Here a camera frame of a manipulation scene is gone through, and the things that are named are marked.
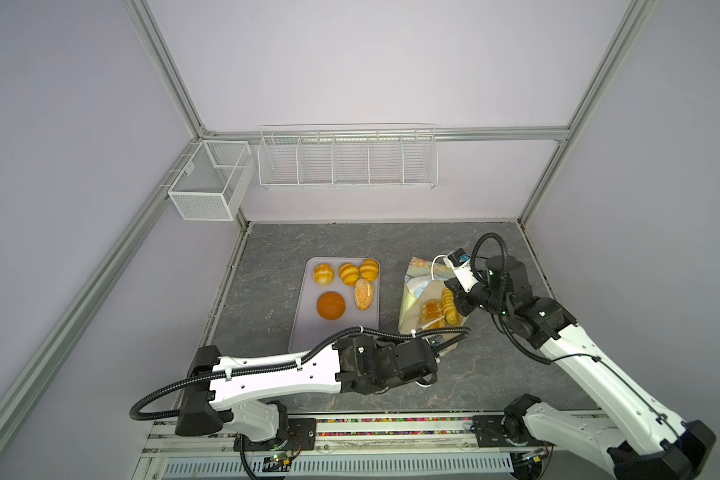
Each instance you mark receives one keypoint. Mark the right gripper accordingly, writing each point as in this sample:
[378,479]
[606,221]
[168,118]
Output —
[460,295]

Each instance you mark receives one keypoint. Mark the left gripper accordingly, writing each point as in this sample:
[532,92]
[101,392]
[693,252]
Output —
[383,342]

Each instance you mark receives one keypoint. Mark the white kitchen tongs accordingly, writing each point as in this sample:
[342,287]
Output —
[435,323]

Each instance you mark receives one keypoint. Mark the round brown bun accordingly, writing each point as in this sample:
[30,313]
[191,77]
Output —
[330,306]

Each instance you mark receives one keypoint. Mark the oval sesame bread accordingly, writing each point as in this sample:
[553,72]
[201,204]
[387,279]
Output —
[363,294]

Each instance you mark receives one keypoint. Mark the floral paper bag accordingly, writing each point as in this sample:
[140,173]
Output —
[424,280]

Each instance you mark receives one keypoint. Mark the yellow twisted bread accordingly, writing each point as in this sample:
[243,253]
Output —
[369,270]
[349,274]

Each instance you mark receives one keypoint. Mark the round sesame bun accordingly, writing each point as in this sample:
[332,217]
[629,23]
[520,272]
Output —
[323,274]

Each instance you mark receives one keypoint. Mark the ridged spiral bread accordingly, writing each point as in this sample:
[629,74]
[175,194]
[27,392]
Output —
[449,310]

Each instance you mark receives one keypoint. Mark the long golden pastry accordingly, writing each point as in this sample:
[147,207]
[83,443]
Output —
[430,309]

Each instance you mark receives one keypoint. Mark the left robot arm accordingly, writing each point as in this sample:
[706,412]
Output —
[242,392]

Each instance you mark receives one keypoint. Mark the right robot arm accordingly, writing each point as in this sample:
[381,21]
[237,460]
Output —
[647,441]

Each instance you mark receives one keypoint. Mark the lavender tray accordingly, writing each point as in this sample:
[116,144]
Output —
[308,327]

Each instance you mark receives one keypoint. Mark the white mesh box basket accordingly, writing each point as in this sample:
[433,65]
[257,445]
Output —
[213,181]

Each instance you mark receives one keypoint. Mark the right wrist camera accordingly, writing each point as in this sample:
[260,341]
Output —
[459,262]

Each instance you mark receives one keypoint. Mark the aluminium front rail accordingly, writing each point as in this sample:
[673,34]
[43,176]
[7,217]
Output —
[366,433]

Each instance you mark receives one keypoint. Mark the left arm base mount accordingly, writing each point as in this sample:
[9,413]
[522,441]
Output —
[299,434]

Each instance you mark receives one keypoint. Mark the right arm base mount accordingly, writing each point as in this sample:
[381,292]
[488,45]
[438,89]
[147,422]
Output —
[496,430]

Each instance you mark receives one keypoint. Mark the white wire basket rack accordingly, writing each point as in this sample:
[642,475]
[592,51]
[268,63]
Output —
[348,156]

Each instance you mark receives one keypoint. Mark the aluminium frame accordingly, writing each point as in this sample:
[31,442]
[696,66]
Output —
[26,391]

